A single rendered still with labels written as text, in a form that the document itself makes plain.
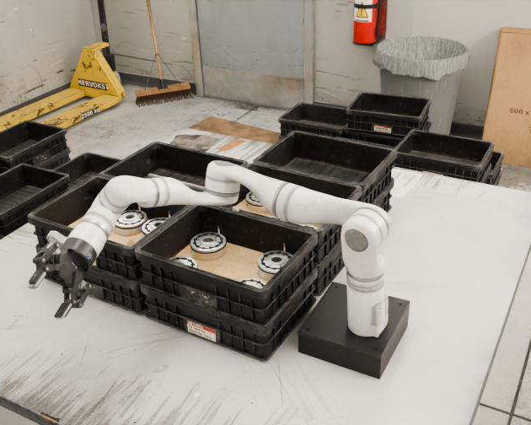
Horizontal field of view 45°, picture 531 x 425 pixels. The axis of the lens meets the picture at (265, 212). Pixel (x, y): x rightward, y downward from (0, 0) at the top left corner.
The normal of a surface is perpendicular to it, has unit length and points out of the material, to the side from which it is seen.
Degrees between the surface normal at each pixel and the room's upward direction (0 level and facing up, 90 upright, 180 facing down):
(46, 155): 90
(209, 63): 90
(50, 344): 0
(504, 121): 75
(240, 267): 0
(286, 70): 90
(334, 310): 4
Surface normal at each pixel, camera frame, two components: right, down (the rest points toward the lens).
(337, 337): -0.09, -0.84
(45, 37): 0.88, 0.21
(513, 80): -0.47, 0.25
